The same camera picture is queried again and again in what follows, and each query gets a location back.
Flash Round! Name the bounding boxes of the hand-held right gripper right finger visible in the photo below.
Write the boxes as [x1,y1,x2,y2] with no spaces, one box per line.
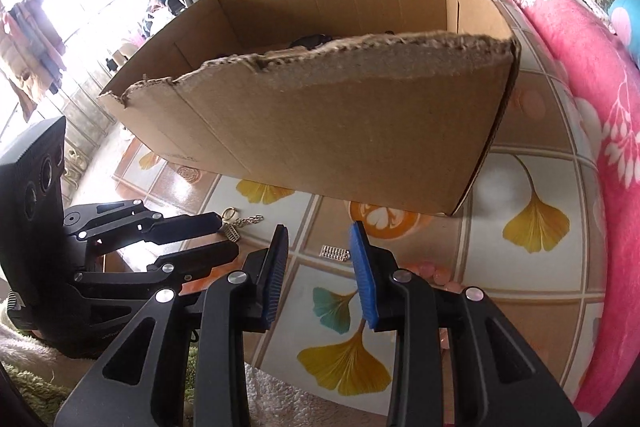
[349,221,583,427]

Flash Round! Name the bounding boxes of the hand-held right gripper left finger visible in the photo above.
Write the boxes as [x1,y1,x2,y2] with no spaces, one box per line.
[54,223,291,427]

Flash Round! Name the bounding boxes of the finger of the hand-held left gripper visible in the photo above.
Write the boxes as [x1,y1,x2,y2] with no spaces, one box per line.
[72,239,241,295]
[62,201,224,244]

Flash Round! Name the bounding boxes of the gold chain keyring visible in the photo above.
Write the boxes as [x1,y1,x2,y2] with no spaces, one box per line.
[220,206,266,230]

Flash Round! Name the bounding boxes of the brown cardboard box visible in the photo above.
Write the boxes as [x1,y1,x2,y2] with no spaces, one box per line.
[97,0,522,218]

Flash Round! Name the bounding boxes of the metal window railing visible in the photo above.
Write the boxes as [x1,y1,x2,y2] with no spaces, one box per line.
[45,57,126,188]

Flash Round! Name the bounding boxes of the hanging clothes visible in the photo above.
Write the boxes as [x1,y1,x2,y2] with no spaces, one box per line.
[0,0,68,120]

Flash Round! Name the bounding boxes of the leaf and macaron printed tablecloth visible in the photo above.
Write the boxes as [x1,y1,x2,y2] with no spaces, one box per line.
[102,0,616,408]

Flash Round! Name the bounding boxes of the green fluffy cloth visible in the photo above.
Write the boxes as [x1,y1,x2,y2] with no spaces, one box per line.
[0,327,71,427]

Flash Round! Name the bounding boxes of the black accessory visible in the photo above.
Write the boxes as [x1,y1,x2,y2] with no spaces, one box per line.
[287,33,333,50]

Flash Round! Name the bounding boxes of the pink floral blanket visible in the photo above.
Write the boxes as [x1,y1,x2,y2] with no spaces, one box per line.
[492,0,640,423]

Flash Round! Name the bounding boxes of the cyan and pink plush toy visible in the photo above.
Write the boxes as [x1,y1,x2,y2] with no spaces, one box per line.
[607,0,640,48]

